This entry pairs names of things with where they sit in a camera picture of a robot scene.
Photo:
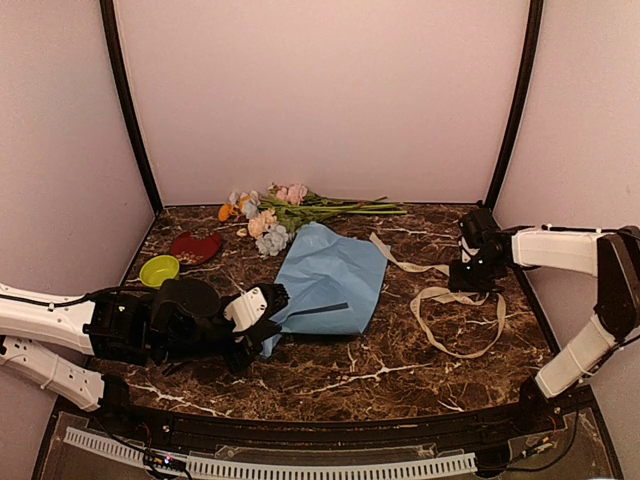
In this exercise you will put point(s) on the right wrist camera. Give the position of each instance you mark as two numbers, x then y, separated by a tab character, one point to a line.
478	226

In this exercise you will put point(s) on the green bowl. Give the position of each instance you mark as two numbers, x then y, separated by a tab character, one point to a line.
158	270

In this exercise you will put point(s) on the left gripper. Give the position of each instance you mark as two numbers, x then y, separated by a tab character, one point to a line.
254	336

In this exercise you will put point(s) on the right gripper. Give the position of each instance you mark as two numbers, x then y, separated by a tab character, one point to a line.
457	282

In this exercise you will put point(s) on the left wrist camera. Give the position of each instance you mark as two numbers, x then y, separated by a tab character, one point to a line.
246	310

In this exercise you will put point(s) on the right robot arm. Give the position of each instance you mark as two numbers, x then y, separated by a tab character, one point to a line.
597	269

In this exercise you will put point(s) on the red decorated plate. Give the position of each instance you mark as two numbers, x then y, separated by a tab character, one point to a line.
191	250

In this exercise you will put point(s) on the black frame post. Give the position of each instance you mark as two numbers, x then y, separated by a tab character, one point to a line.
516	111
119	73

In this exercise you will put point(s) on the white cable duct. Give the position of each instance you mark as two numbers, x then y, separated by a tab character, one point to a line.
269	464

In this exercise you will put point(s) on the blue wrapping paper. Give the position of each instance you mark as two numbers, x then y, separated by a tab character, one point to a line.
333	282

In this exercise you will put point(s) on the orange fake flower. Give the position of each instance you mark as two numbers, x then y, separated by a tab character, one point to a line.
240	204

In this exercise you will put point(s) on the black front rail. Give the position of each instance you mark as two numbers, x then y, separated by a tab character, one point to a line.
483	429

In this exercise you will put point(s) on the left black frame post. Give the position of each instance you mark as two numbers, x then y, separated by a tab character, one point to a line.
119	73

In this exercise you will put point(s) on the right black frame post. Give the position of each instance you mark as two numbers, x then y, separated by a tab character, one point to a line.
516	111

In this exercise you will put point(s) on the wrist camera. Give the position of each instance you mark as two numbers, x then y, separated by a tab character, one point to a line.
246	310
478	226

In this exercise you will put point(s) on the light blue fake flower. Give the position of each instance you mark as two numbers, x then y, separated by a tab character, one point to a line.
276	240

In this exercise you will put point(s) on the pink fake flower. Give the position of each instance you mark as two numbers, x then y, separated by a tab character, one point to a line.
297	199

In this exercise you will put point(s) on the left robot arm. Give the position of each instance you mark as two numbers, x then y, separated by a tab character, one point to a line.
108	324

